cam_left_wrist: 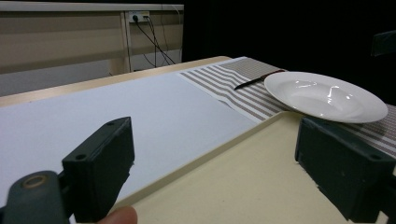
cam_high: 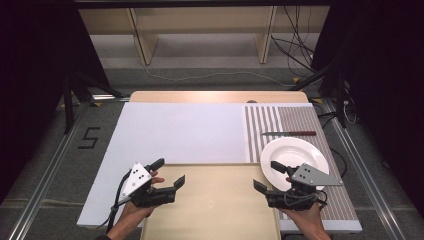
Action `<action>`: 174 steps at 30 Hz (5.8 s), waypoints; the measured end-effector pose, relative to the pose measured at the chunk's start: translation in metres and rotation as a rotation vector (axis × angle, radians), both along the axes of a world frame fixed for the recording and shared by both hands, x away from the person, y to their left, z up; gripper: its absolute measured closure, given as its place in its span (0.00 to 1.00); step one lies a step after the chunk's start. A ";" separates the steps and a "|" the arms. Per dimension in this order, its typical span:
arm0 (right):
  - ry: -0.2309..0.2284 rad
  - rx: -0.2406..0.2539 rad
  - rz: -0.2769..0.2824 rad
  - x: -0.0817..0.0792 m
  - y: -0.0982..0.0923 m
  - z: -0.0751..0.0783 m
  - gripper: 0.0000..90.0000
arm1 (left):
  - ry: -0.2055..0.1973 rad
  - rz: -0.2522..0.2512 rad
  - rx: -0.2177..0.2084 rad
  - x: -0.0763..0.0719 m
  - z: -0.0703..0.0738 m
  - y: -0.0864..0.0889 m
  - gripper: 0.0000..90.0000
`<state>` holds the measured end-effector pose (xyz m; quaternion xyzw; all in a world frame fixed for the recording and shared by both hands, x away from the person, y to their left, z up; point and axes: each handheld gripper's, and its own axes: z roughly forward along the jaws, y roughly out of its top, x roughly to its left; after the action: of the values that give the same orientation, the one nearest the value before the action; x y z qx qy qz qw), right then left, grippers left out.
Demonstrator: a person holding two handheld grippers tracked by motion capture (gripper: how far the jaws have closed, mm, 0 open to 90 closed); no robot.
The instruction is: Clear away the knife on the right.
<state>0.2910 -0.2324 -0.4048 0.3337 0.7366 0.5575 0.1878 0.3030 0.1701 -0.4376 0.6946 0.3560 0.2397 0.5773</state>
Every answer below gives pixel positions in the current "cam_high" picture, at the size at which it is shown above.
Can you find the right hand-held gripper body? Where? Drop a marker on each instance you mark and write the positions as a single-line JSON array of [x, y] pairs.
[[311, 177]]

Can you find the white board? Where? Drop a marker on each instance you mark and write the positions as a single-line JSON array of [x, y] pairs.
[[180, 133]]

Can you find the beige tray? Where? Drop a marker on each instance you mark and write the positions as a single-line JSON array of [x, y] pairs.
[[213, 203]]

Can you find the white plate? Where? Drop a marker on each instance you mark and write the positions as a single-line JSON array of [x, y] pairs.
[[290, 153]]

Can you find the wooden table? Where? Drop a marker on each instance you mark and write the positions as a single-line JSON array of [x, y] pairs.
[[216, 96]]

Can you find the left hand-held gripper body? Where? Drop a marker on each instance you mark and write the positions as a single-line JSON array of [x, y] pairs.
[[138, 176]]

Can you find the striped grey placemat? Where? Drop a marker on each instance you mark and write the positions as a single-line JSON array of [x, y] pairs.
[[300, 120]]

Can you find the dark curtain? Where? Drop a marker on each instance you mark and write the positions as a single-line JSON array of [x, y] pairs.
[[386, 83], [33, 83]]

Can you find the wooden shelf unit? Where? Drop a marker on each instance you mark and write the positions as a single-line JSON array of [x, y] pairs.
[[200, 20]]

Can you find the person's left hand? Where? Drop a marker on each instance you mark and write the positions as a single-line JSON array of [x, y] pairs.
[[131, 216]]

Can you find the black tape floor mark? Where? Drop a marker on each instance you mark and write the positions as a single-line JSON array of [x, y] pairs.
[[89, 138]]

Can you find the black metal stand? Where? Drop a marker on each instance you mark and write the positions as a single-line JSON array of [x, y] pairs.
[[338, 90], [71, 96]]

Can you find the metal floor rail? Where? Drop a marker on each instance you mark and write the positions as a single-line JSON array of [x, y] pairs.
[[43, 186], [366, 173]]

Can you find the person's right hand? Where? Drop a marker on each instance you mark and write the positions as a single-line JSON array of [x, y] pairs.
[[308, 218]]

